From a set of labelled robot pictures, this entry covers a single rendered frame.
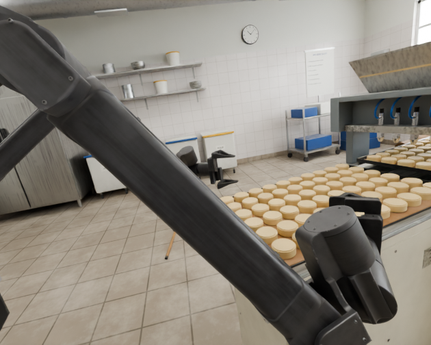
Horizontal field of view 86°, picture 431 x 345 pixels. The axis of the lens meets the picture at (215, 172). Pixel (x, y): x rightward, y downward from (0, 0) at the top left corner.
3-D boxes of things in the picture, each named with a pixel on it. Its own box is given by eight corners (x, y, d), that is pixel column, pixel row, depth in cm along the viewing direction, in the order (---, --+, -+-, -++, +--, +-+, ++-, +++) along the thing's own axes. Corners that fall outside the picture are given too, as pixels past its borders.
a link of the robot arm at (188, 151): (172, 180, 96) (181, 189, 89) (161, 157, 89) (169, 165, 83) (196, 165, 99) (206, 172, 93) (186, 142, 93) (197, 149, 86)
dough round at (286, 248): (267, 253, 50) (266, 246, 50) (280, 242, 53) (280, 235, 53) (287, 263, 46) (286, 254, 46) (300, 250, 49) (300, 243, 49)
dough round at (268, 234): (252, 238, 57) (251, 231, 56) (267, 231, 59) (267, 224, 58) (266, 247, 52) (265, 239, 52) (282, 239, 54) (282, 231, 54)
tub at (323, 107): (319, 112, 469) (319, 102, 463) (336, 111, 428) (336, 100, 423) (304, 115, 459) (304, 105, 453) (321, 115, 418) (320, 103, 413)
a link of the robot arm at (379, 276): (350, 333, 27) (410, 330, 24) (323, 283, 26) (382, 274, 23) (345, 289, 33) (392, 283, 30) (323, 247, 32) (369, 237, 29)
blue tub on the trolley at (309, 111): (304, 115, 454) (304, 107, 449) (317, 115, 416) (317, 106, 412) (290, 118, 448) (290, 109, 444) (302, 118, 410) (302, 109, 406)
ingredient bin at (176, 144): (174, 186, 403) (165, 142, 382) (174, 176, 464) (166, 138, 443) (204, 180, 410) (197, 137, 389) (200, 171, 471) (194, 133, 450)
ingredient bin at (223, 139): (209, 179, 413) (202, 135, 392) (206, 170, 474) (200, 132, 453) (239, 173, 418) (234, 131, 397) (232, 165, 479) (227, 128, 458)
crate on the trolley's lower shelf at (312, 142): (317, 143, 481) (317, 133, 475) (332, 145, 445) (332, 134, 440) (295, 148, 466) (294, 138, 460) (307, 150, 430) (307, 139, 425)
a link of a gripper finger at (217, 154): (239, 166, 89) (217, 167, 93) (237, 148, 87) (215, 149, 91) (233, 172, 83) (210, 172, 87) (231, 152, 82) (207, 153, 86)
